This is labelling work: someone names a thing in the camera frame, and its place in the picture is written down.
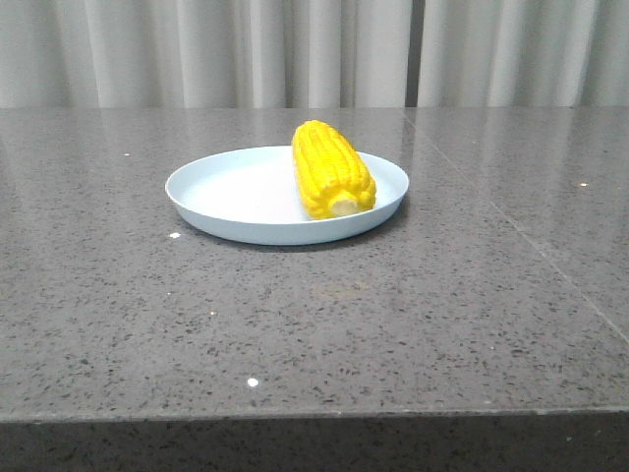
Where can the yellow corn cob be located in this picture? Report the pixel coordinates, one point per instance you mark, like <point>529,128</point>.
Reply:
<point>332,179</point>

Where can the light blue plate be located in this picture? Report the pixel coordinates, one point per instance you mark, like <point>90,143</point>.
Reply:
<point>250,195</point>

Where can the white pleated curtain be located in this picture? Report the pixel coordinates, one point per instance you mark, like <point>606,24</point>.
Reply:
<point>313,54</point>

